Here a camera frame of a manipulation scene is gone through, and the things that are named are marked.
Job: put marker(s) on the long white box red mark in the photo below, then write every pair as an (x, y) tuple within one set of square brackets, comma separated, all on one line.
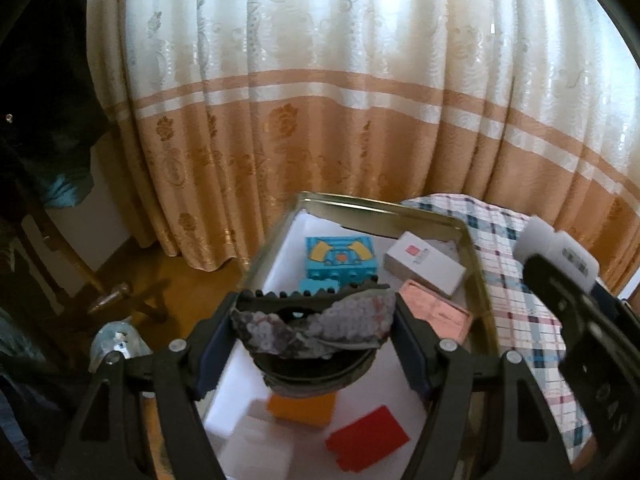
[(425, 265)]

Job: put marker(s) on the plaid blanket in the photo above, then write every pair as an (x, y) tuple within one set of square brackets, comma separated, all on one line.
[(525, 310)]

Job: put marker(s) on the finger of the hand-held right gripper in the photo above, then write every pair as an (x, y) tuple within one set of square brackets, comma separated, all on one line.
[(565, 300), (610, 298)]

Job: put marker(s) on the blue printed box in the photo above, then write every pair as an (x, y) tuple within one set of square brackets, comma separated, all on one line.
[(340, 260)]

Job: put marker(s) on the orange box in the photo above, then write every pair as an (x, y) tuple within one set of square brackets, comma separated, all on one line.
[(300, 410)]

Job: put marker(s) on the pink box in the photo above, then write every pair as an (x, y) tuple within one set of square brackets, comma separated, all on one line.
[(440, 315)]

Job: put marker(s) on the small plain white box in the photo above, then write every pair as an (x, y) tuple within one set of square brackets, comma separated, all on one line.
[(260, 435)]

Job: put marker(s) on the dark wooden chair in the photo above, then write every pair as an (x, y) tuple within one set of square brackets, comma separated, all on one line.
[(115, 300)]

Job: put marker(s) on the cream and orange floral curtain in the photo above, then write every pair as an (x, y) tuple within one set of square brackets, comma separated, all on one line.
[(325, 60)]

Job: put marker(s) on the dark hanging clothing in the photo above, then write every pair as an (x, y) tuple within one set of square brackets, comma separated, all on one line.
[(45, 85)]

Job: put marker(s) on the crumpled clear plastic bag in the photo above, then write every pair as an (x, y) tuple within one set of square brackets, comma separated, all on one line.
[(117, 342)]

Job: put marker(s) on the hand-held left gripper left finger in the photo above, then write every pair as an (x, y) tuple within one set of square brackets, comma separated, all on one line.
[(215, 360)]

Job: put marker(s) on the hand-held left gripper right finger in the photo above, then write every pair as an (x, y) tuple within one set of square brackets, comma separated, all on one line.
[(412, 355)]

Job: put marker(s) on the white plastic bottle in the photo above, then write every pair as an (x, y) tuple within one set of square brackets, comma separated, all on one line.
[(550, 245)]

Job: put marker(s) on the metal tin box white lining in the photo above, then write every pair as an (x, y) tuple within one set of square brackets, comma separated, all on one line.
[(350, 217)]

